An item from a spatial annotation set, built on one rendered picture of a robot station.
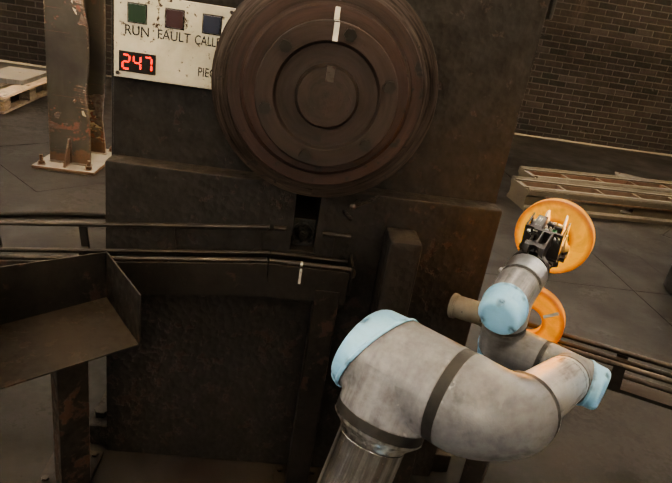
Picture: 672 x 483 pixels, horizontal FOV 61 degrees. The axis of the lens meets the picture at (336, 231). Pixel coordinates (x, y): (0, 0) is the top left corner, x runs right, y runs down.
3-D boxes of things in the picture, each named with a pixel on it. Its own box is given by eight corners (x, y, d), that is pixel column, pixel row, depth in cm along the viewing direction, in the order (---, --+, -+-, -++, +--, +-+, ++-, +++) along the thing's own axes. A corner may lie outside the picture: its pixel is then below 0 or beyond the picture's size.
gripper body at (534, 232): (573, 222, 107) (555, 254, 99) (563, 258, 112) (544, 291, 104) (533, 209, 111) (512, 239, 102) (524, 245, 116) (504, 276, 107)
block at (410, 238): (368, 307, 150) (385, 223, 141) (398, 310, 150) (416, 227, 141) (372, 329, 140) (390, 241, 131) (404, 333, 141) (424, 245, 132)
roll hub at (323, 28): (250, 151, 118) (263, 8, 108) (382, 168, 121) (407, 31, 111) (247, 158, 113) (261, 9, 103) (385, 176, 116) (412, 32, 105)
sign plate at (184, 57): (116, 74, 130) (116, -11, 123) (231, 91, 132) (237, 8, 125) (113, 76, 127) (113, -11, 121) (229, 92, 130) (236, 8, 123)
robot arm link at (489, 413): (559, 413, 54) (621, 357, 95) (457, 359, 60) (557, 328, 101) (513, 518, 56) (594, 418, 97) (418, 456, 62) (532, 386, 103)
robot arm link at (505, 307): (471, 329, 97) (477, 291, 93) (494, 294, 105) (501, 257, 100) (516, 347, 94) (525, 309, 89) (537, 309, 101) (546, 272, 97)
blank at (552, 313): (508, 353, 132) (505, 359, 129) (483, 292, 131) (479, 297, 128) (576, 339, 124) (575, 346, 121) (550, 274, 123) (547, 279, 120)
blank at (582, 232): (524, 191, 122) (520, 194, 119) (602, 205, 115) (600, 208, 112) (512, 259, 127) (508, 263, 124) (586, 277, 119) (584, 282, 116)
